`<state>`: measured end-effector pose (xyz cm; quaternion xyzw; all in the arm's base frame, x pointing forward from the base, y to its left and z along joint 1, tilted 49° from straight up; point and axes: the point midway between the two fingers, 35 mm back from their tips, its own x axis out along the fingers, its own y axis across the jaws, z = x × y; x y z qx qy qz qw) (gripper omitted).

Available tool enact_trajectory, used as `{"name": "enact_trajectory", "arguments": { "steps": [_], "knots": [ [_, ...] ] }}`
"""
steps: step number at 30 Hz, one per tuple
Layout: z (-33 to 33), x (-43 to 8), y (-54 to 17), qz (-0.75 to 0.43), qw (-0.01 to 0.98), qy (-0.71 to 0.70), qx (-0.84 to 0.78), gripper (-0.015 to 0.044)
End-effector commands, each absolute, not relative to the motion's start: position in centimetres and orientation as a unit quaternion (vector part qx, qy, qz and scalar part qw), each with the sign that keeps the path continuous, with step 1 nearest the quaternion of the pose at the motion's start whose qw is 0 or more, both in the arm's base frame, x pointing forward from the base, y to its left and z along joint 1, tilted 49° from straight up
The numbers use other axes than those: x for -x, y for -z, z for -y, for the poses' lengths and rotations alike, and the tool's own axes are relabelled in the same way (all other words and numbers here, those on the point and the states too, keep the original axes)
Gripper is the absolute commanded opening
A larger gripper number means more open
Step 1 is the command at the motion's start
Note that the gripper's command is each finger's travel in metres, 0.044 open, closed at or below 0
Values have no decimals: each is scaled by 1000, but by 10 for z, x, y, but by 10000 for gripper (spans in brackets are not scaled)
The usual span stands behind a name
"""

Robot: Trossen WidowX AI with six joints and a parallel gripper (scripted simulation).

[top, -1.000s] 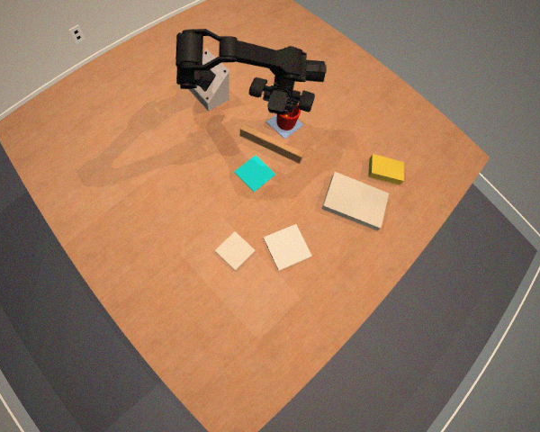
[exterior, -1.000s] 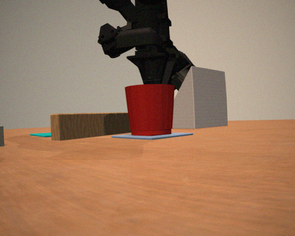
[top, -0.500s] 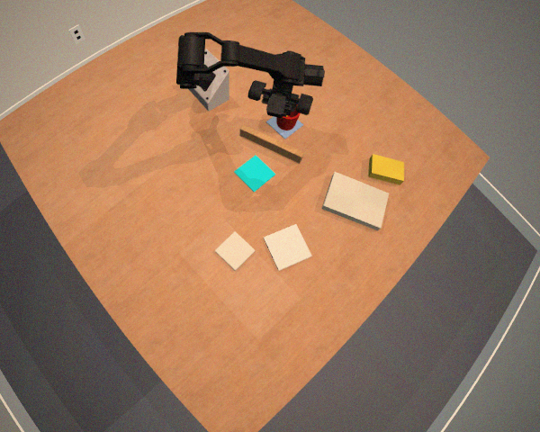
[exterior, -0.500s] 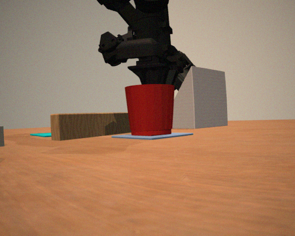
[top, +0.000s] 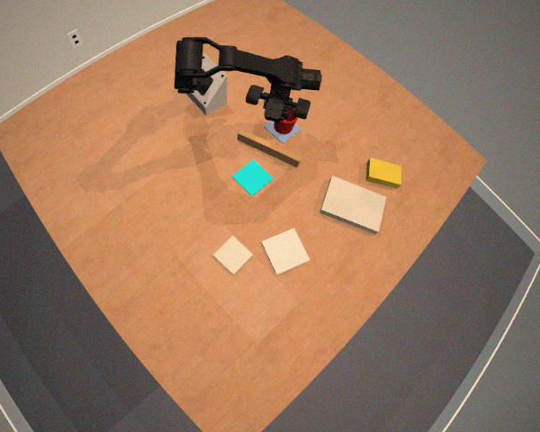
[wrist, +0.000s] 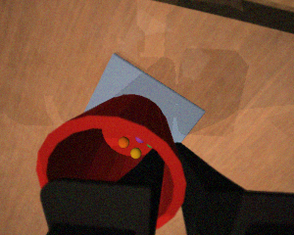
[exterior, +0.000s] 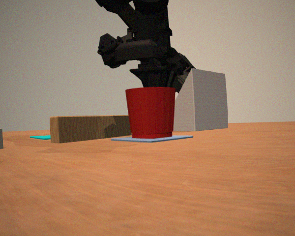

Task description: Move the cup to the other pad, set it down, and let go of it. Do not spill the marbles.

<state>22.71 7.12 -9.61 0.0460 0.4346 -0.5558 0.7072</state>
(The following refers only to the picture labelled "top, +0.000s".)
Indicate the yellow block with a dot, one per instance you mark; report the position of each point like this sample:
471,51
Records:
383,173

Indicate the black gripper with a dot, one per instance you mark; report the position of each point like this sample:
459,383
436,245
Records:
301,108

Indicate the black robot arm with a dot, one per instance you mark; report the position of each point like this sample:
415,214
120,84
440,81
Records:
285,73

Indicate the red cup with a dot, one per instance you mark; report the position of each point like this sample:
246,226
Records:
285,127

